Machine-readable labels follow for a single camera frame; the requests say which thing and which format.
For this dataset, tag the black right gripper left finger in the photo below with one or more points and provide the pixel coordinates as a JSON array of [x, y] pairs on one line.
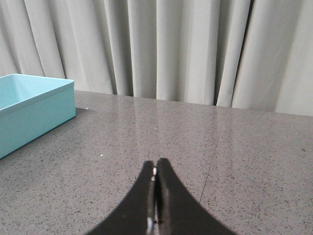
[[135, 215]]

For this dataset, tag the light blue storage box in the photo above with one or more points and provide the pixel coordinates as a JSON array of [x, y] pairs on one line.
[[31, 106]]

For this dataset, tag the grey pleated curtain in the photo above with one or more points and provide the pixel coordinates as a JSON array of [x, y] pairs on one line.
[[249, 54]]

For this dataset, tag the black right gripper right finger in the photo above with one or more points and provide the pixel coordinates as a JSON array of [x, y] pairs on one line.
[[178, 212]]

